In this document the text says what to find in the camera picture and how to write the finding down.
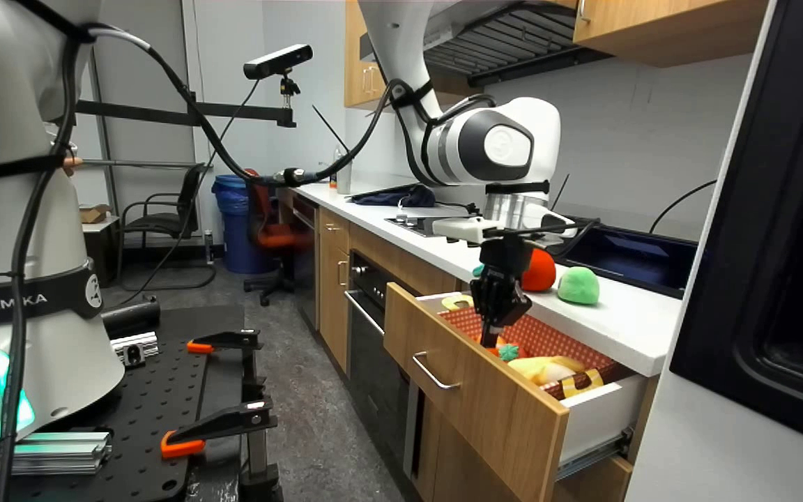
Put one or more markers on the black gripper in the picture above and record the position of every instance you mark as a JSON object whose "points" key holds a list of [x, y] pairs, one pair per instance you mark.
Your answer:
{"points": [[503, 283]]}

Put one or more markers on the striped teal watermelon plush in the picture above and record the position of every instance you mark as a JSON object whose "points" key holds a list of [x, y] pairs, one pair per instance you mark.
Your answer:
{"points": [[477, 271]]}

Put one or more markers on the orange round plush toy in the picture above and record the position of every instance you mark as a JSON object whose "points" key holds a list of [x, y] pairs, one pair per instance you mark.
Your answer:
{"points": [[543, 271]]}

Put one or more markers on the wooden kitchen drawer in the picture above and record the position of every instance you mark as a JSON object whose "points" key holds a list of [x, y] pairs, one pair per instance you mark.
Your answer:
{"points": [[476, 407]]}

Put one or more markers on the green plush toy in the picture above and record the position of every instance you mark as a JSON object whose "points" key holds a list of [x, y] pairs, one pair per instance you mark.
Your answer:
{"points": [[578, 284]]}

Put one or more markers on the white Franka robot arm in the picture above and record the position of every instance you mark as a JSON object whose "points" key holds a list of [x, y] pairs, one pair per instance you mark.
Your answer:
{"points": [[22, 184]]}

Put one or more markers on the red mesh drawer mat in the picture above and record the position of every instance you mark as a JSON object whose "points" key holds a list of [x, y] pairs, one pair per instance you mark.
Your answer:
{"points": [[550, 334]]}

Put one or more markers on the yellow plush banana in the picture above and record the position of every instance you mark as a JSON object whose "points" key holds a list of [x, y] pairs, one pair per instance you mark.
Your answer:
{"points": [[543, 368]]}

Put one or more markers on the small teal ball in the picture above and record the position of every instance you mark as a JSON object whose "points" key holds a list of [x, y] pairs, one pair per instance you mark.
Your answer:
{"points": [[510, 352]]}

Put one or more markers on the yellow white toy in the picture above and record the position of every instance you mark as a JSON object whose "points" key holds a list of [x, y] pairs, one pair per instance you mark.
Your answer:
{"points": [[457, 298]]}

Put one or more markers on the black built-in oven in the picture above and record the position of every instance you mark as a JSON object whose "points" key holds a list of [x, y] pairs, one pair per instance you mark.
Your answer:
{"points": [[378, 372]]}

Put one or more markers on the wooden base cabinet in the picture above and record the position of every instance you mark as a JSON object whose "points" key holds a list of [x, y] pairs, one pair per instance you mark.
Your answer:
{"points": [[332, 295]]}

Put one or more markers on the dark blue cloth bag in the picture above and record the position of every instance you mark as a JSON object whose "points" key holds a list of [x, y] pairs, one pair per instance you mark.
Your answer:
{"points": [[398, 196]]}

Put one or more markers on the orange office chair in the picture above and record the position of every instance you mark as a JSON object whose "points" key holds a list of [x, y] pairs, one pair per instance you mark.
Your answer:
{"points": [[278, 237]]}

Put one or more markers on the blue trash bin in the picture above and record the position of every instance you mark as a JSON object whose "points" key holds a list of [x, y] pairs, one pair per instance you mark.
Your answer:
{"points": [[236, 225]]}

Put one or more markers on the wooden upper cabinet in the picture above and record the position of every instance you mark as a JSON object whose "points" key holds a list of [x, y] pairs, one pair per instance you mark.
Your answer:
{"points": [[663, 22], [365, 79]]}

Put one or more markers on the steel range hood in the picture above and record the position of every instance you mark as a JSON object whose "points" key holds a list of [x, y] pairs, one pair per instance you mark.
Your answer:
{"points": [[515, 43]]}

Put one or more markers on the black fronted white appliance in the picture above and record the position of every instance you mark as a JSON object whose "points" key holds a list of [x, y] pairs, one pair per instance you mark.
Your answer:
{"points": [[783, 232]]}

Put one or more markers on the black armchair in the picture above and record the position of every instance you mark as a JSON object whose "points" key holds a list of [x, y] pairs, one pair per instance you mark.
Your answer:
{"points": [[182, 198]]}

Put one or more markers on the small white device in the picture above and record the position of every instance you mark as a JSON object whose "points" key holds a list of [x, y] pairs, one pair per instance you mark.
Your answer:
{"points": [[139, 350]]}

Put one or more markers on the black perforated mounting table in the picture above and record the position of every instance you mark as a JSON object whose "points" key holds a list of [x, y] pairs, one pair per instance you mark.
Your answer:
{"points": [[141, 407]]}

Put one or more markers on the black block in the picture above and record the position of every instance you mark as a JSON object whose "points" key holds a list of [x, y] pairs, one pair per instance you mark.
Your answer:
{"points": [[132, 317]]}

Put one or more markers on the brown cardboard box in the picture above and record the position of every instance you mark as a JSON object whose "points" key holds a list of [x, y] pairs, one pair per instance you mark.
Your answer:
{"points": [[97, 216]]}

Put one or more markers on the aluminium extrusion bar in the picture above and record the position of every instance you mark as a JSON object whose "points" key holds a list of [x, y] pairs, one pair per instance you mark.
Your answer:
{"points": [[48, 451]]}

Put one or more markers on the black camera on boom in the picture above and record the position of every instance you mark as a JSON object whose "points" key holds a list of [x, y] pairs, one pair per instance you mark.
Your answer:
{"points": [[278, 62]]}

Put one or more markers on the black camera boom stand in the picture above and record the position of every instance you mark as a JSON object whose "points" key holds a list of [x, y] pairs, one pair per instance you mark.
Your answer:
{"points": [[189, 112]]}

